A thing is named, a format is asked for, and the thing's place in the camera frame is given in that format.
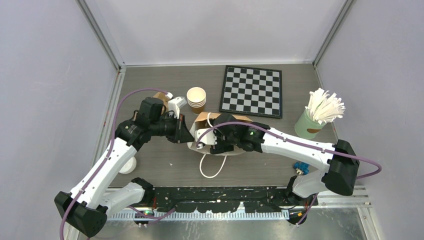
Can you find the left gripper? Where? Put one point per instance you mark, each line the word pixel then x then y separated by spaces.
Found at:
pixel 181 134

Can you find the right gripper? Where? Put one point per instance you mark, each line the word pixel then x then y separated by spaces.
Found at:
pixel 220 147

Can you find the brown paper bag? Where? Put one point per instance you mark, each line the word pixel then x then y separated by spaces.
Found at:
pixel 204 120

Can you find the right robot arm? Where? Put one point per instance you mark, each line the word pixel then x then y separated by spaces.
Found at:
pixel 336 167

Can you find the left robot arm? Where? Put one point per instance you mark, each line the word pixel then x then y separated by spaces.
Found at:
pixel 86 207

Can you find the stack of paper cups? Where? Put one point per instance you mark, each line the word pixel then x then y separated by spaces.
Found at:
pixel 196 98

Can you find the brown pulp cup carrier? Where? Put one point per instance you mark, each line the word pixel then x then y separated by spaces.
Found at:
pixel 164 99

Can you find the black white checkerboard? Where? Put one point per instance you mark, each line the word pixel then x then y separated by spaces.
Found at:
pixel 252 91

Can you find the stack of white lids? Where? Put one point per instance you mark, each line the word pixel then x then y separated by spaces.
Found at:
pixel 129 166

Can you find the blue toy block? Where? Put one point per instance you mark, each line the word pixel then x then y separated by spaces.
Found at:
pixel 301 168

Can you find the green cup of paper sticks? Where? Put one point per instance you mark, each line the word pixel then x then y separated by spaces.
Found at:
pixel 322 108

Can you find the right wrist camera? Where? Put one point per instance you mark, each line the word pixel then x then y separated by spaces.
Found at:
pixel 205 139

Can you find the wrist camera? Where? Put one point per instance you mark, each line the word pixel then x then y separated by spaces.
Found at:
pixel 174 104
pixel 205 139

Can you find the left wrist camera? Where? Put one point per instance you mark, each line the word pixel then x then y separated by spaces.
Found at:
pixel 174 104

